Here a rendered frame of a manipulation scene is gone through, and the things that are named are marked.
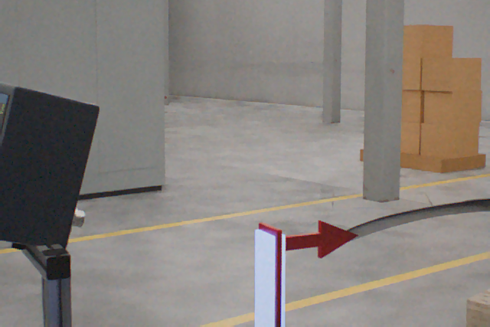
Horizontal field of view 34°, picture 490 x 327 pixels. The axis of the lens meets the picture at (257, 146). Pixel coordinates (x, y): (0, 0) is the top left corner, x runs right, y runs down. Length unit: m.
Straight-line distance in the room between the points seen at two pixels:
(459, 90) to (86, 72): 4.10
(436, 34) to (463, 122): 1.03
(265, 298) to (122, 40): 6.73
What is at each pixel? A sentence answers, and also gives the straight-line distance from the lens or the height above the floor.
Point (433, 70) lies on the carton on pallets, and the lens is 8.95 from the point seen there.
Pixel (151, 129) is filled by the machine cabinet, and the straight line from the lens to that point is 7.37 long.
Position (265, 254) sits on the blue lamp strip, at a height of 1.18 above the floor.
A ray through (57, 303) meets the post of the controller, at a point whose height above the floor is 0.99.
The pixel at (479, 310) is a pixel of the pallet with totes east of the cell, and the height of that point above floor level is 0.11.
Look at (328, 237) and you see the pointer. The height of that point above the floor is 1.18.
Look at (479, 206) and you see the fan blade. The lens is 0.49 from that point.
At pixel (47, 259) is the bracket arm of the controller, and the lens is 0.98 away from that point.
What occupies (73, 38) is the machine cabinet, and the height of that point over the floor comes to 1.39.
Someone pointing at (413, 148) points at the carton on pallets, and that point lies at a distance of 9.17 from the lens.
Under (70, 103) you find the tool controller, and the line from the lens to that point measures 1.02.
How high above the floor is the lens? 1.30
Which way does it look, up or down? 7 degrees down
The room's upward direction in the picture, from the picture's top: straight up
